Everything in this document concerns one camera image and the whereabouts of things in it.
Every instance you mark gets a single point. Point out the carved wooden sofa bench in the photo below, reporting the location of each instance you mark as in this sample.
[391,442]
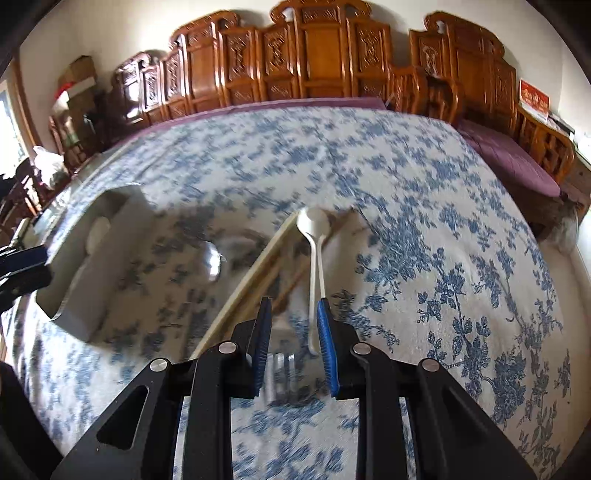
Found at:
[311,49]

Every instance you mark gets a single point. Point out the purple sofa cushion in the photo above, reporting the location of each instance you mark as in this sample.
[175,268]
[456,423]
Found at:
[372,103]

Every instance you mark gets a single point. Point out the light bamboo chopstick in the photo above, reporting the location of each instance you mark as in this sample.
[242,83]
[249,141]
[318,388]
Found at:
[260,269]

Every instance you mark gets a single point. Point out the white plastic spoon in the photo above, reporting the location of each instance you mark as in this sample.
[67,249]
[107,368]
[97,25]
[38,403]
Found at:
[313,223]

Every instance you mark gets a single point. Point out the purple armchair cushion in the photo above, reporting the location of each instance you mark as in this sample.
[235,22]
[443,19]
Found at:
[507,159]

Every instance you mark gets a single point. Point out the wooden side table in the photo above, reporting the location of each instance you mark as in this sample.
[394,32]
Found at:
[577,185]

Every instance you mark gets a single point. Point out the rectangular metal tray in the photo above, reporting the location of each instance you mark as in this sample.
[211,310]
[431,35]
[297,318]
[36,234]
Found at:
[82,285]

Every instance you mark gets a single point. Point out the carved wooden armchair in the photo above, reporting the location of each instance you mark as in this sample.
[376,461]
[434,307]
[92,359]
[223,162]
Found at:
[453,48]

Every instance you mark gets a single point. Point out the metal spoon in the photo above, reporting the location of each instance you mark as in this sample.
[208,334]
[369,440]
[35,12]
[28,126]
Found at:
[211,262]

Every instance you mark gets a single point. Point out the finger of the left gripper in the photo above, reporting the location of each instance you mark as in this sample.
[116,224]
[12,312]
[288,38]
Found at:
[14,261]
[23,283]

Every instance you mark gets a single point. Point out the metal fork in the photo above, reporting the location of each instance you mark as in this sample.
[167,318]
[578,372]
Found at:
[280,385]

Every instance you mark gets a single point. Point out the dark brown chopstick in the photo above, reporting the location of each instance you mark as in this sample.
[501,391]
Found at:
[303,265]

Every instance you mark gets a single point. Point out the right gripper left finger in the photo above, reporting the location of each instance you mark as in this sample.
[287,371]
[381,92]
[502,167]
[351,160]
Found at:
[135,436]

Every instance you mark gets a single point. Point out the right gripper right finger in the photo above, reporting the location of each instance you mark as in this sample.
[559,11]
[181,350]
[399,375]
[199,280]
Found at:
[415,421]

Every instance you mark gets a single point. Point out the red calendar card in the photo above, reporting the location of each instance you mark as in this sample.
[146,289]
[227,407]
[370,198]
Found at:
[533,99]

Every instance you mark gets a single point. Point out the stacked cardboard boxes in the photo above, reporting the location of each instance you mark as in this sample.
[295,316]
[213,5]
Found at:
[72,115]

